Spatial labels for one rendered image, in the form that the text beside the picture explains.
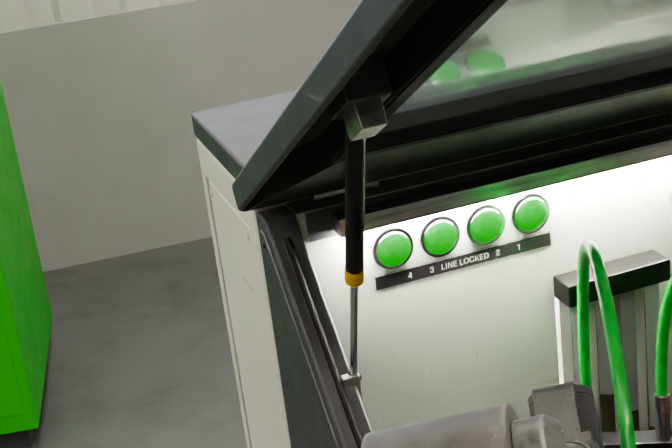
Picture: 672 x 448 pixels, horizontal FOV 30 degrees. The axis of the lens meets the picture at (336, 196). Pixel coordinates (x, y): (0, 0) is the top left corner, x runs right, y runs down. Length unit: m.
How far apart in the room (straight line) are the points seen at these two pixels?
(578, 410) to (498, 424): 0.46
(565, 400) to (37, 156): 4.19
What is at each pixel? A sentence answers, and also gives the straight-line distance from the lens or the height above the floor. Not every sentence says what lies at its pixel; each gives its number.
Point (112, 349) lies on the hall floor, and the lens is 4.51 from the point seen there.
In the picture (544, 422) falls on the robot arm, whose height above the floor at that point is 1.63.
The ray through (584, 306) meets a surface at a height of 1.29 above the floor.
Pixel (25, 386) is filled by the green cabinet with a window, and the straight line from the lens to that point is 3.89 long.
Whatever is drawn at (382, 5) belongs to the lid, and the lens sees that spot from 0.84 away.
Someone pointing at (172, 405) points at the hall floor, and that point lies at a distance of 4.08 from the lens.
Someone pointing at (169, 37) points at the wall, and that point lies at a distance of 5.06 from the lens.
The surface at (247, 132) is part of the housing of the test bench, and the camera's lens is 1.56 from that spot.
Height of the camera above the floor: 1.96
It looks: 21 degrees down
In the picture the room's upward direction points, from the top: 7 degrees counter-clockwise
